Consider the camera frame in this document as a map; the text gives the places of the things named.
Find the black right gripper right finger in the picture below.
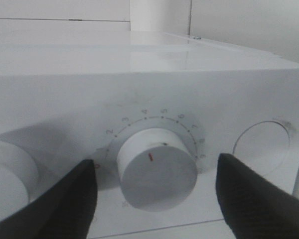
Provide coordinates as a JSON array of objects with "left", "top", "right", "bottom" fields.
[{"left": 215, "top": 153, "right": 299, "bottom": 239}]

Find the round white door release button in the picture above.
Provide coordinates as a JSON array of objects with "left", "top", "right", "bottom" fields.
[{"left": 232, "top": 121, "right": 290, "bottom": 176}]

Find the white timer knob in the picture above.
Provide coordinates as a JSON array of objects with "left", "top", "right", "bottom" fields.
[{"left": 117, "top": 128, "right": 198, "bottom": 212}]

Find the upper white power knob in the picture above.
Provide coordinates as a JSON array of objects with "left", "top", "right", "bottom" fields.
[{"left": 0, "top": 141, "right": 39, "bottom": 221}]

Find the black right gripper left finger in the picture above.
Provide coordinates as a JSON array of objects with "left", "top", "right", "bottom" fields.
[{"left": 0, "top": 159, "right": 97, "bottom": 239}]

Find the white microwave oven body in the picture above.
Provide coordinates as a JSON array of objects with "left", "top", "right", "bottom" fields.
[{"left": 0, "top": 30, "right": 299, "bottom": 239}]

